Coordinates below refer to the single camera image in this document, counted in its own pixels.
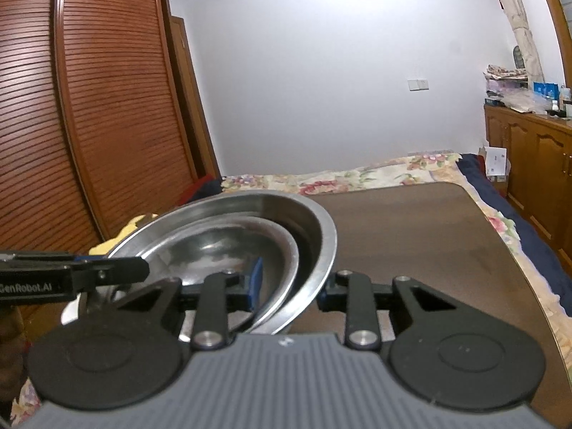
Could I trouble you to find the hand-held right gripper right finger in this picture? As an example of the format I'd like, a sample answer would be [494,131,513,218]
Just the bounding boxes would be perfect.
[316,269,481,351]

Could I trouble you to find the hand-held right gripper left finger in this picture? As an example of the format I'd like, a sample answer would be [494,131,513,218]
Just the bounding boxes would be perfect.
[96,257,264,351]

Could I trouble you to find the medium stainless steel bowl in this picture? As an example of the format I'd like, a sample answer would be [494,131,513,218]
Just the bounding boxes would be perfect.
[134,216,299,329]

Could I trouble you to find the large stainless steel bowl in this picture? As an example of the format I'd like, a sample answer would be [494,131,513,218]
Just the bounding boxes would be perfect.
[60,190,338,336]

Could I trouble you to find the yellow plush toy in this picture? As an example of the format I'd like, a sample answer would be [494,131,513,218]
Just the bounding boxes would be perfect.
[90,213,158,257]

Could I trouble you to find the dark navy cloth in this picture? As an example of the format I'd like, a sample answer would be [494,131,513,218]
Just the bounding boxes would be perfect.
[199,178,225,198]

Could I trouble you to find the red cloth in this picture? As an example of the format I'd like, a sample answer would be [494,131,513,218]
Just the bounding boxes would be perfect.
[178,176,215,207]

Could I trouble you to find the floral bed blanket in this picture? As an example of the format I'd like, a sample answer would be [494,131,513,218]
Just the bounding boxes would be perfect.
[221,152,572,320]

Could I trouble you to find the louvered wooden wardrobe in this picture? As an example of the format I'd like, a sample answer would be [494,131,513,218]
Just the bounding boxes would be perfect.
[0,0,199,255]

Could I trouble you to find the brown wooden door panel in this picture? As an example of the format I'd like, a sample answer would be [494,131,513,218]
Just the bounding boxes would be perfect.
[169,15,222,179]

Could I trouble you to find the dark blue bedsheet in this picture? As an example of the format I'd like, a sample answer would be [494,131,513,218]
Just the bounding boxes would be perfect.
[460,153,572,278]

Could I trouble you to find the white paper box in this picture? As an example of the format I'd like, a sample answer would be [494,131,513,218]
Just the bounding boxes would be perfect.
[485,147,509,177]

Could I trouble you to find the wooden sideboard cabinet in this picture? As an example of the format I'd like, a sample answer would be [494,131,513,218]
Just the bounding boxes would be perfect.
[484,104,572,273]

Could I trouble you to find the clear plastic bags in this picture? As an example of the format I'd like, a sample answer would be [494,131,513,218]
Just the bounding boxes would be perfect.
[496,94,548,115]

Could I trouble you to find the clutter on sideboard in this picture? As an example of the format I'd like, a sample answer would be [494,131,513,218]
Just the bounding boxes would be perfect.
[483,65,528,99]

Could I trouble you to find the cluster of small bottles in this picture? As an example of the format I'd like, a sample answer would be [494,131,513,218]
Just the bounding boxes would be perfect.
[552,85,572,119]

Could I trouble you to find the cream patterned curtain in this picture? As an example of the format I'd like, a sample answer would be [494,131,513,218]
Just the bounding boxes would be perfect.
[485,0,546,83]

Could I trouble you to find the wooden window frame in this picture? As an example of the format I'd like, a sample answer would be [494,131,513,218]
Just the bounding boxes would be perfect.
[532,0,572,90]

